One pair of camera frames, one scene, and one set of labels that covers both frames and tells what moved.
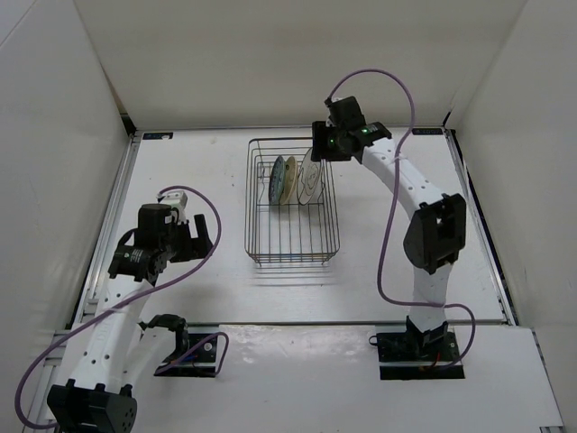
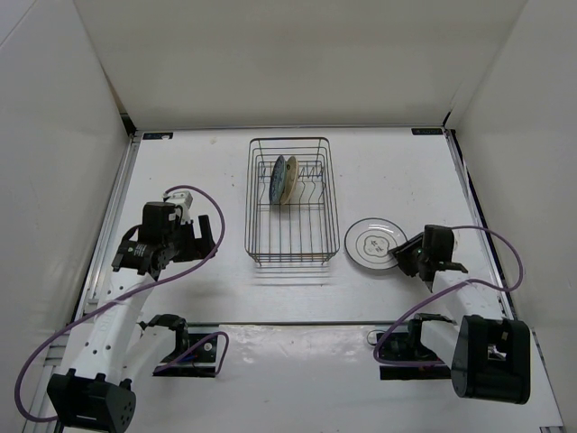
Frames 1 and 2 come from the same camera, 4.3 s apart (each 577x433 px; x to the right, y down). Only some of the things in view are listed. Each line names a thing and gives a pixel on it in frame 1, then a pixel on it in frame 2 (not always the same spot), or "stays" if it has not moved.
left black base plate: [200, 363] stays
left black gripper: [196, 247] stays
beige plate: [290, 179] stays
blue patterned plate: [277, 179] stays
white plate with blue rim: [309, 178] to [368, 243]
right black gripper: [320, 132] to [402, 253]
